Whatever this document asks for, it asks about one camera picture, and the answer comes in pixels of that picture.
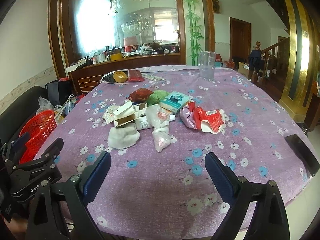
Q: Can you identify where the teal cartoon box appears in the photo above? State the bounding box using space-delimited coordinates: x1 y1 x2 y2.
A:
159 91 189 114

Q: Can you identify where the yellow tape roll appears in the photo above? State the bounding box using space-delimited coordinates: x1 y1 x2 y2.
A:
113 71 128 83

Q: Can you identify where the black smartphone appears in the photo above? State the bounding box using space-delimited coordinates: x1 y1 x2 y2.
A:
285 134 319 177

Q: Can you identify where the black sofa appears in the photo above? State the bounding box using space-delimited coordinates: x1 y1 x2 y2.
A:
0 86 48 146

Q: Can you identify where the white plastic bag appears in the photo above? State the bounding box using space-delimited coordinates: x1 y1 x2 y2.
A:
145 104 176 153

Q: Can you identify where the large wall mirror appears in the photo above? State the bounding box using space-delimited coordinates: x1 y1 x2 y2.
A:
60 0 181 62

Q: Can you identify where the white tissue wad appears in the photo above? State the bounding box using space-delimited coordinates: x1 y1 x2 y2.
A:
108 122 140 150

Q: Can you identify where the red white torn packaging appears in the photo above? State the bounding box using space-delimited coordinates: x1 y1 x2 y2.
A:
188 102 226 134

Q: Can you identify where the white tube bottle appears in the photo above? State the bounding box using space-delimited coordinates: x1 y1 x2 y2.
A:
135 116 153 131

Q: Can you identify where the clear glass mug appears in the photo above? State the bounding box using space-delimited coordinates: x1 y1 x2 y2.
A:
198 51 215 81

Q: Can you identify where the red flat packet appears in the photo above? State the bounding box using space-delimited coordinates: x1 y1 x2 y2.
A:
128 69 145 82

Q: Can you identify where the open white cardboard box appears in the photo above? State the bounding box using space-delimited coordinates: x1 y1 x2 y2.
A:
103 100 148 128

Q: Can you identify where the brown wooden door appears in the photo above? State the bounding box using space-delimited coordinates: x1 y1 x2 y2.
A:
230 17 251 63

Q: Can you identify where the dark red snack bag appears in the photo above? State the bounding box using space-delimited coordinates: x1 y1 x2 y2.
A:
127 88 153 103

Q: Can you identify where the red plastic basket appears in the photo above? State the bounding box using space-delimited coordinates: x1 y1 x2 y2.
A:
20 110 57 164

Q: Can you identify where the green fuzzy object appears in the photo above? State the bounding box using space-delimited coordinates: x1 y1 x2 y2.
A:
146 89 170 106

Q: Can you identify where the purple floral tablecloth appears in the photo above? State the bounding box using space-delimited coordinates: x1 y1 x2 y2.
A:
43 66 311 239

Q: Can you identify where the wooden cabinet counter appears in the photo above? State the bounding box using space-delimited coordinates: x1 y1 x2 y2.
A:
69 53 186 95

